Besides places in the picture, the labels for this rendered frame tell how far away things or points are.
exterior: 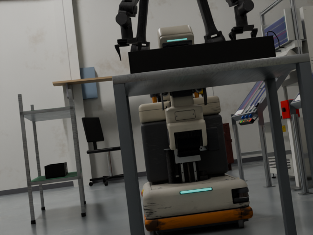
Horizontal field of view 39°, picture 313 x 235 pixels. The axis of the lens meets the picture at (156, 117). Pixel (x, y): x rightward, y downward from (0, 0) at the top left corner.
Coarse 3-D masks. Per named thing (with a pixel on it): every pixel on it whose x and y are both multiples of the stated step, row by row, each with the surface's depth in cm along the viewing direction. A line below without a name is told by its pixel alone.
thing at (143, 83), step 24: (144, 72) 154; (168, 72) 154; (192, 72) 154; (216, 72) 155; (240, 72) 163; (264, 72) 171; (120, 96) 153; (312, 96) 155; (120, 120) 153; (312, 120) 155; (120, 144) 152; (312, 144) 154; (312, 168) 156; (288, 192) 194; (288, 216) 193
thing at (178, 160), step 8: (208, 128) 274; (216, 128) 274; (176, 136) 259; (184, 136) 260; (192, 136) 260; (200, 136) 260; (208, 136) 273; (216, 136) 273; (176, 144) 261; (184, 144) 259; (192, 144) 260; (200, 144) 263; (208, 144) 273; (216, 144) 273; (176, 152) 278; (184, 152) 265; (192, 152) 265; (176, 160) 278; (184, 160) 278; (192, 160) 278
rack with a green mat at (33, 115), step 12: (60, 108) 380; (72, 108) 382; (24, 120) 377; (36, 120) 451; (72, 120) 381; (24, 132) 374; (36, 132) 462; (24, 144) 373; (36, 144) 459; (24, 156) 372; (36, 156) 458; (36, 180) 381; (48, 180) 374; (60, 180) 376
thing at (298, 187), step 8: (288, 104) 385; (288, 112) 385; (296, 112) 386; (288, 120) 391; (288, 128) 393; (296, 152) 387; (296, 160) 387; (296, 168) 387; (296, 176) 388; (296, 184) 390
